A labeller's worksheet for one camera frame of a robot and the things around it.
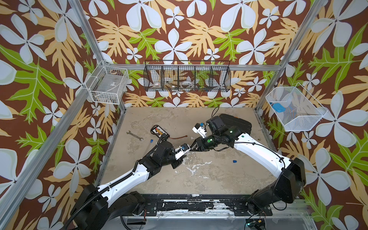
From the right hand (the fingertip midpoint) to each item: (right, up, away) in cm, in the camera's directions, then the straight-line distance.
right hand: (190, 148), depth 73 cm
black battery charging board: (-22, +7, +31) cm, 39 cm away
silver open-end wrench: (-35, +2, +28) cm, 45 cm away
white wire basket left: (-51, +38, +13) cm, 64 cm away
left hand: (-3, -3, +7) cm, 8 cm away
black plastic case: (+31, +15, +33) cm, 47 cm away
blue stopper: (+29, -12, +17) cm, 36 cm away
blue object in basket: (+54, +22, +12) cm, 60 cm away
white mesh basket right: (+62, +19, +5) cm, 65 cm away
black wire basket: (-18, +46, +23) cm, 54 cm away
